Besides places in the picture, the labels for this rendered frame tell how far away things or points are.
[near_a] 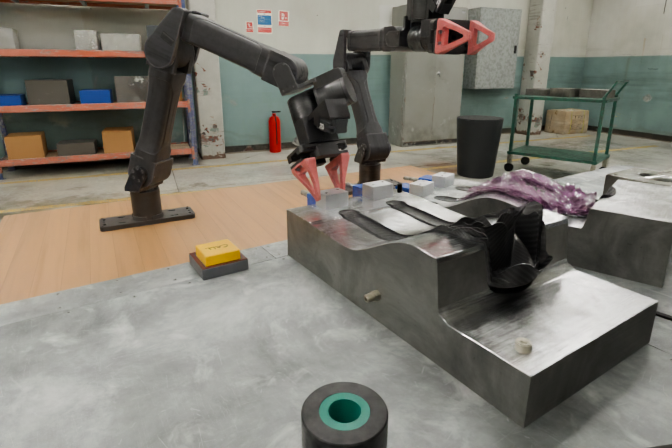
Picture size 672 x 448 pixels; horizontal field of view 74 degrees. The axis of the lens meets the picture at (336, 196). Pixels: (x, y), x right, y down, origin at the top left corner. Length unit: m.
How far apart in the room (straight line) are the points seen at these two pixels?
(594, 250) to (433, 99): 6.05
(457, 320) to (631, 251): 0.41
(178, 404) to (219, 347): 0.10
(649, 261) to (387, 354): 0.48
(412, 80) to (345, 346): 6.14
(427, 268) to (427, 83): 6.28
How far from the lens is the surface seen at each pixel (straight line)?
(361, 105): 1.27
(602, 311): 0.63
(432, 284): 0.53
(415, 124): 6.72
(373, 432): 0.44
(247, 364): 0.57
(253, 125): 6.31
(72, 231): 1.12
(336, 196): 0.81
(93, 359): 0.64
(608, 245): 0.88
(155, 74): 0.99
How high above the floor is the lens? 1.14
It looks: 16 degrees down
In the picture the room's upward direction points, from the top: straight up
